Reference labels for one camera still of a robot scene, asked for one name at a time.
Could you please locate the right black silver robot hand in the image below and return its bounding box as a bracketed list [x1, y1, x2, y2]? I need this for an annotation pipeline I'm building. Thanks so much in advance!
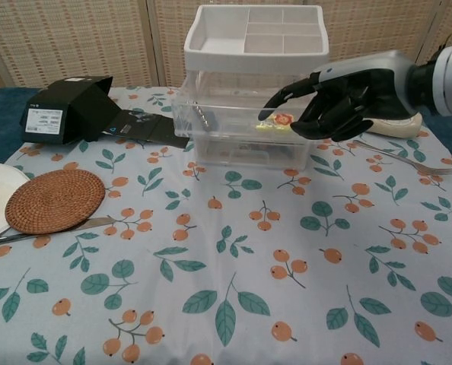
[259, 49, 425, 142]

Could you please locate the metal bead chain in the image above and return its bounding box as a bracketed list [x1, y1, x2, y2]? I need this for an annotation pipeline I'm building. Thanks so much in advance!
[193, 106, 214, 132]

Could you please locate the clear plastic drawer organizer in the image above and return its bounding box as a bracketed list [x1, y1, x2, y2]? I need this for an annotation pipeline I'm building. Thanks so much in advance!
[183, 4, 330, 170]

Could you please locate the black cardboard box with flap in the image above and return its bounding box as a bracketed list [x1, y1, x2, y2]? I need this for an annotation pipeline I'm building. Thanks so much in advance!
[20, 75, 195, 150]

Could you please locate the metal fork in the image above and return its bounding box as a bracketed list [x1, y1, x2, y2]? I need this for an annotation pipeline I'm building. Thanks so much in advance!
[353, 139, 452, 176]

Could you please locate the yellow snack packet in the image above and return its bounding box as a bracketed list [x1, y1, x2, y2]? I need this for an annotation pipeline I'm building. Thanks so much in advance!
[256, 112, 292, 132]

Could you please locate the floral patterned tablecloth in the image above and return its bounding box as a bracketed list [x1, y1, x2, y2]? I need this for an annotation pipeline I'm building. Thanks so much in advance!
[0, 85, 452, 365]

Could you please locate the beige woven folding screen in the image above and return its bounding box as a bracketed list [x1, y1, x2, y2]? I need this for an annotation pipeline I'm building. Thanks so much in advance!
[0, 0, 452, 92]

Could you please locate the metal table knife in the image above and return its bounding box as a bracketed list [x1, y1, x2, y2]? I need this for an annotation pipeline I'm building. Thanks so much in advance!
[0, 216, 115, 250]

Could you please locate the brown woven rattan coaster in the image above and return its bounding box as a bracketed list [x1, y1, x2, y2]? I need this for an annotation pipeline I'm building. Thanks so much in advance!
[4, 169, 107, 235]

